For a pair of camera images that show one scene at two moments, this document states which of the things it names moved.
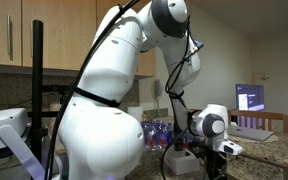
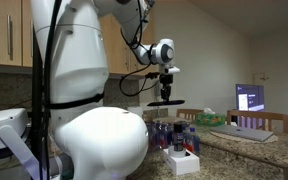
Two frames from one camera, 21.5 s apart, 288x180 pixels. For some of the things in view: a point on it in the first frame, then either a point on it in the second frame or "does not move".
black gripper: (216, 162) -> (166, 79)
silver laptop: (248, 133) does not move
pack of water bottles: (156, 135) does not move
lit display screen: (250, 97) does not move
